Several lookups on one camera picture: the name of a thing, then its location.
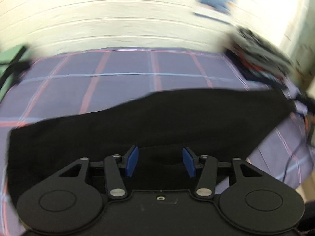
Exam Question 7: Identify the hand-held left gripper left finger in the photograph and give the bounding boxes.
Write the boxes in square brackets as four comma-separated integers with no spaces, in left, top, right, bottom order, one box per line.
[58,146,128,200]

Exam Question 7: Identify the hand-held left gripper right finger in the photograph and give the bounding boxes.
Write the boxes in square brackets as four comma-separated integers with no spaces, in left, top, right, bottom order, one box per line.
[182,147,263,200]

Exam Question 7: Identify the black pants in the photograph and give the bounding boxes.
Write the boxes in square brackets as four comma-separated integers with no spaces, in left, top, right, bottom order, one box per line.
[7,88,299,203]

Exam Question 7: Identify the purple plaid bed sheet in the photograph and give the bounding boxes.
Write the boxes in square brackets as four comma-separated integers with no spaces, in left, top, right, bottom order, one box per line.
[0,48,315,236]

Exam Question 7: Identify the pile of mixed clothes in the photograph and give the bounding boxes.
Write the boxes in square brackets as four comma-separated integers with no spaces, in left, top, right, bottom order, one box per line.
[223,27,297,86]

